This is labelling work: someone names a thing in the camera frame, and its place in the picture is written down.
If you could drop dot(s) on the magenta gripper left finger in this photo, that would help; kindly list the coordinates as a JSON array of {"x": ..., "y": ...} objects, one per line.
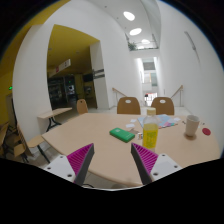
[{"x": 80, "y": 161}]

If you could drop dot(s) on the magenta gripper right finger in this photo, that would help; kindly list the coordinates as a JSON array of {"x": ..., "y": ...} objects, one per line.
[{"x": 145, "y": 160}]

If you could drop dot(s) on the yellow drink bottle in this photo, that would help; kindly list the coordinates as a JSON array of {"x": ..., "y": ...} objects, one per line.
[{"x": 150, "y": 129}]

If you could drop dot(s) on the green box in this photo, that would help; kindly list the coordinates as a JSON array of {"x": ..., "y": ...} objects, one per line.
[{"x": 122, "y": 135}]

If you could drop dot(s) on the white card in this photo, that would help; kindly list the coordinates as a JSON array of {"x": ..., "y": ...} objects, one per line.
[{"x": 130, "y": 125}]

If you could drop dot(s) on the large wooden table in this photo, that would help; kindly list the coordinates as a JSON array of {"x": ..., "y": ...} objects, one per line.
[{"x": 112, "y": 159}]

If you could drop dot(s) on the small side table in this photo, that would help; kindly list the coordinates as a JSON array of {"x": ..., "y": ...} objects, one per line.
[{"x": 47, "y": 119}]

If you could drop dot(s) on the wooden chair left back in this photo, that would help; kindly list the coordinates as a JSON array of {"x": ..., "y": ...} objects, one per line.
[{"x": 128, "y": 105}]

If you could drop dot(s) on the wooden chair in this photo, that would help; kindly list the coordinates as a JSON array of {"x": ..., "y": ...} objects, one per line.
[
  {"x": 128, "y": 105},
  {"x": 20, "y": 149},
  {"x": 163, "y": 105},
  {"x": 82, "y": 106}
]

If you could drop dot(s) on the wooden chair far left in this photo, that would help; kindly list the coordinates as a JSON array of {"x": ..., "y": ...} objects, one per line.
[{"x": 82, "y": 106}]

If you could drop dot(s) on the wooden chair right back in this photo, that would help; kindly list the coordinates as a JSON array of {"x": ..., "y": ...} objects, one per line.
[{"x": 163, "y": 105}]

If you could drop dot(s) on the wooden chair near left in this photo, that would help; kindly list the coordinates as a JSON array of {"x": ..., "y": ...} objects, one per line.
[{"x": 20, "y": 149}]

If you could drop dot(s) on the white paper cup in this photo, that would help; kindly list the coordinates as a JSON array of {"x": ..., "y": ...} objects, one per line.
[{"x": 192, "y": 123}]

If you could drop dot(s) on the red round coaster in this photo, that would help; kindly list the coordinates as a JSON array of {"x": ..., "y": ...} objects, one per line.
[{"x": 206, "y": 131}]

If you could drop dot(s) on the hanging red white sign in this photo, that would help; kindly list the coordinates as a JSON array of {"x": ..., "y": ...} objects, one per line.
[{"x": 63, "y": 66}]

